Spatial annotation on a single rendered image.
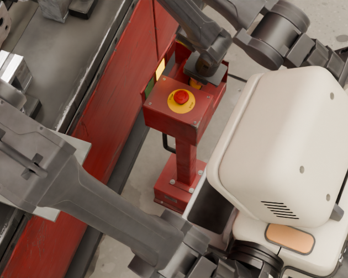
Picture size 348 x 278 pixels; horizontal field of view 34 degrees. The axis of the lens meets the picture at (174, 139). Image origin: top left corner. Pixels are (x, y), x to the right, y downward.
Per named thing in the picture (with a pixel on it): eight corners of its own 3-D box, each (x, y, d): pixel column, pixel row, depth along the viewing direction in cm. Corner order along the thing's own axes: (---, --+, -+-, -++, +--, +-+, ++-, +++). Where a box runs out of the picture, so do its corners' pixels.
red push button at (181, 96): (184, 111, 148) (184, 104, 145) (170, 105, 149) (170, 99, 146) (191, 99, 150) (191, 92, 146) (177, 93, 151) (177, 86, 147)
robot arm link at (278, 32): (304, 73, 100) (321, 48, 100) (264, 37, 96) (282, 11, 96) (277, 70, 108) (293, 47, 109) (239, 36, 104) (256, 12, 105)
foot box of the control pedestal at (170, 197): (212, 228, 214) (214, 219, 203) (153, 201, 219) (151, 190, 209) (233, 183, 222) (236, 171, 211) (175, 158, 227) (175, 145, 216)
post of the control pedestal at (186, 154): (190, 187, 209) (190, 118, 160) (176, 181, 210) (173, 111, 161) (196, 174, 211) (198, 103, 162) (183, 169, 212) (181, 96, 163)
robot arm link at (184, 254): (205, 302, 83) (225, 270, 84) (152, 269, 79) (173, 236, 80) (179, 281, 92) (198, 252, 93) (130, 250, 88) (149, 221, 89)
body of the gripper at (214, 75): (193, 51, 152) (199, 37, 145) (226, 70, 152) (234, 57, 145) (182, 70, 149) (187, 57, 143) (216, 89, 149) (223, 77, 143)
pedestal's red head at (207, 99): (196, 147, 156) (197, 117, 140) (144, 125, 160) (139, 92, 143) (226, 90, 164) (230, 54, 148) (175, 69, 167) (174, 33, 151)
